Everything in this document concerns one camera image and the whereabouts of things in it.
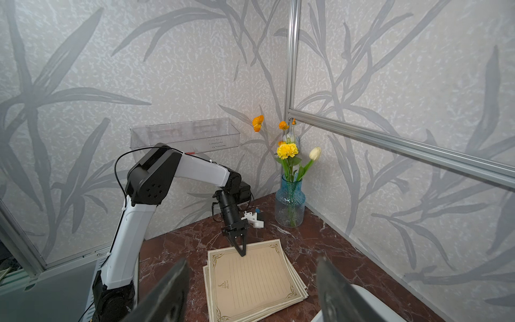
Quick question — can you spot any clear plastic wall shelf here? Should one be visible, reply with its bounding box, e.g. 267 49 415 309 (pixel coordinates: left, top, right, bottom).
130 118 240 154

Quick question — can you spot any beige stationery sheet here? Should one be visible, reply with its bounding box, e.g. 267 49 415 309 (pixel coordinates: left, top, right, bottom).
207 239 304 322
202 251 310 322

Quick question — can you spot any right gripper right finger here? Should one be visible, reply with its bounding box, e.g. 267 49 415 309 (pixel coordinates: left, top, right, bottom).
317 257 386 322

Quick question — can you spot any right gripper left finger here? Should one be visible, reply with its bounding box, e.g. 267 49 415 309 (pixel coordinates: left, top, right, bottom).
122 258 190 322

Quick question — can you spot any yellow orange flower bouquet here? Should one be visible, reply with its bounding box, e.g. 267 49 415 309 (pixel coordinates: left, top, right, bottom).
275 132 322 182

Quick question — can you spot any white plastic storage box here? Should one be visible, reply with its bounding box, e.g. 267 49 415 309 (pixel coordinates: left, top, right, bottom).
311 284 405 322

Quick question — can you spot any aluminium frame rail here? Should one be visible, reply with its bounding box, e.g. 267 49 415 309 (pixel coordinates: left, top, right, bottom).
284 0 515 190

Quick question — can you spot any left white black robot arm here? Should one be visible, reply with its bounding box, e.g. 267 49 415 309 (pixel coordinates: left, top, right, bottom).
92 143 251 321

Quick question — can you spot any blue glass vase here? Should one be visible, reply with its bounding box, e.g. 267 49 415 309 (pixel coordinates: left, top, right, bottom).
275 175 306 228

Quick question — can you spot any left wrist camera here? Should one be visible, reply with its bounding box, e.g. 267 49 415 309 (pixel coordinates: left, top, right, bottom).
237 182 265 229

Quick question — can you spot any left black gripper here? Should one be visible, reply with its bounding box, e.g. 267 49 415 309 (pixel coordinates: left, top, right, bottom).
213 189 249 257

